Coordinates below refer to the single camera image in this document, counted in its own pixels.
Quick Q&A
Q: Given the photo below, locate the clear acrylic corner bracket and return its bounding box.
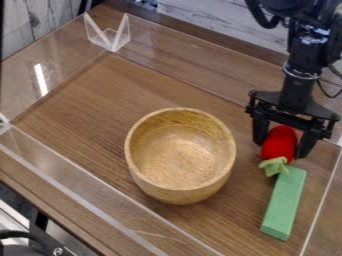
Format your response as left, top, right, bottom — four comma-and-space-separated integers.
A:
83, 13, 131, 52

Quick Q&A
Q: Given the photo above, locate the clear acrylic tray wall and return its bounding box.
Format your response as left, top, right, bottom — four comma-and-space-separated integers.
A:
0, 114, 223, 256

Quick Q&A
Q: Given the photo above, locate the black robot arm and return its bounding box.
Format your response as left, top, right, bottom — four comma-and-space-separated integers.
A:
244, 0, 342, 159

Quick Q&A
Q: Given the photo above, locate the green rectangular block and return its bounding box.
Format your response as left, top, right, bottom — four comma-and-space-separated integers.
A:
261, 165, 307, 241

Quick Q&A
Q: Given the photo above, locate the black table leg bracket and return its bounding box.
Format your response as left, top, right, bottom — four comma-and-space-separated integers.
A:
29, 212, 77, 256

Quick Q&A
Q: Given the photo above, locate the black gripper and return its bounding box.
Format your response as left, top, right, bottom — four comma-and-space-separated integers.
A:
246, 90, 341, 159

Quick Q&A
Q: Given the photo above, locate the black cable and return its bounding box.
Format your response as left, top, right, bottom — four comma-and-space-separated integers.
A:
0, 229, 44, 256

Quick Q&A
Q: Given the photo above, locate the red plush strawberry toy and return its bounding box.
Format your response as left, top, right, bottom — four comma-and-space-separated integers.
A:
258, 125, 298, 177

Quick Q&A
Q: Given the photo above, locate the wooden bowl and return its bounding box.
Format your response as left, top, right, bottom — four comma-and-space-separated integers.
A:
124, 107, 236, 205

